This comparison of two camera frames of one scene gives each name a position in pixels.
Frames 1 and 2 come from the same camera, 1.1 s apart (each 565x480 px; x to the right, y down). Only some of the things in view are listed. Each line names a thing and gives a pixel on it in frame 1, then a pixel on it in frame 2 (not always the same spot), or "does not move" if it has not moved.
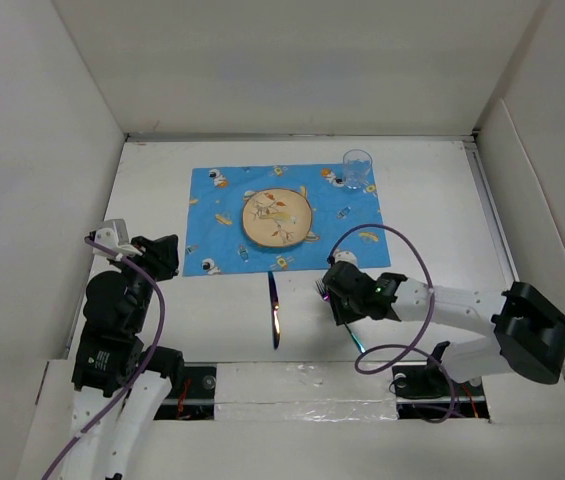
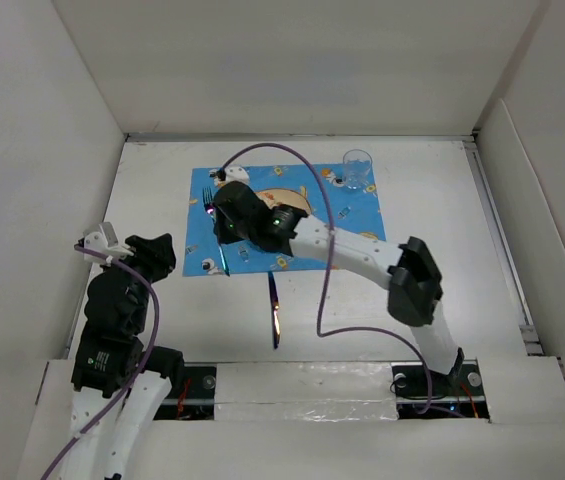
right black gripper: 340,312 -> 225,234
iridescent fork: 326,295 -> 208,202
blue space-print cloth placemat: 267,219 does not move
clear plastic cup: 357,164 does not move
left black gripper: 160,252 does not move
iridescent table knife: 276,318 does not move
